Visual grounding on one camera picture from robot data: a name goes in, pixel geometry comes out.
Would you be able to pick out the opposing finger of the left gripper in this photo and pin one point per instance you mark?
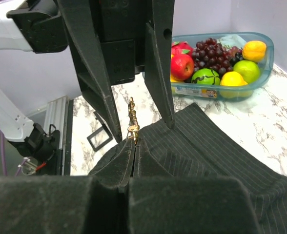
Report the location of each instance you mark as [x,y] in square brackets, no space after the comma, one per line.
[158,39]

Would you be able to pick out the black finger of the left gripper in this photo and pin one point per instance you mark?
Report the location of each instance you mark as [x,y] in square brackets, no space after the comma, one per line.
[89,62]

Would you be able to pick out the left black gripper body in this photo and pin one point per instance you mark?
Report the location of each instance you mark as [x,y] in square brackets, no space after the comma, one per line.
[122,29]

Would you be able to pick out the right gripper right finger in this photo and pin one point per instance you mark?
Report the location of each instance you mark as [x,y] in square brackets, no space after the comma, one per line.
[159,203]

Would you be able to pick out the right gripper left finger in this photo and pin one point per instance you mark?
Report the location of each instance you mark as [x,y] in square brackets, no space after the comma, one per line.
[93,204]

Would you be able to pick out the black pinstriped shirt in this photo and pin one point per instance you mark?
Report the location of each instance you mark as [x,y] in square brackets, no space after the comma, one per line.
[197,147]

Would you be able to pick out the gold brooch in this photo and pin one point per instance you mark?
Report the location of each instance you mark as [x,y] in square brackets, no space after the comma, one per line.
[133,128]

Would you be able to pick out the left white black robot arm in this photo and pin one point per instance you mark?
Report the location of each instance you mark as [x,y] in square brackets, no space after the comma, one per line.
[32,67]

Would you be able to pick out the pink dragon fruit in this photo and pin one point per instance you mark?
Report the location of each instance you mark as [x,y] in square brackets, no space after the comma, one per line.
[181,47]

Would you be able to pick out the red apple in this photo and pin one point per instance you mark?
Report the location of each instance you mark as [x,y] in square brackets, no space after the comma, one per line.
[182,67]

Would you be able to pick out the yellow mango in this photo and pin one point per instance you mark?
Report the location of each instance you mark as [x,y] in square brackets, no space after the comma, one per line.
[175,84]

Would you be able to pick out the dark red grape bunch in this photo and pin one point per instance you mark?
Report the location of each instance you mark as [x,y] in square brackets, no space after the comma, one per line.
[211,54]

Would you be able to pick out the green apple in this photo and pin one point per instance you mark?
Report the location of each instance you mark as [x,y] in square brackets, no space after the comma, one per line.
[206,76]

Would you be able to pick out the yellow lemon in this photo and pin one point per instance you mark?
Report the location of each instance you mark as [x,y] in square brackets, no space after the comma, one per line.
[234,79]

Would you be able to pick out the green lime fruit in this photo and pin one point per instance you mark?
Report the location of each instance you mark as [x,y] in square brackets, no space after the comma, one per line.
[248,70]

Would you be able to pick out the small orange fruit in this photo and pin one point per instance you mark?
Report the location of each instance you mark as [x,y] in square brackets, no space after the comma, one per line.
[254,50]

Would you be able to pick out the teal transparent fruit bowl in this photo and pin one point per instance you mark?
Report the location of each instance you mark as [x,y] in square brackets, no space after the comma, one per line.
[229,40]

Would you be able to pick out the aluminium rail frame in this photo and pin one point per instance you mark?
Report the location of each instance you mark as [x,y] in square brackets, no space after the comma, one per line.
[59,113]

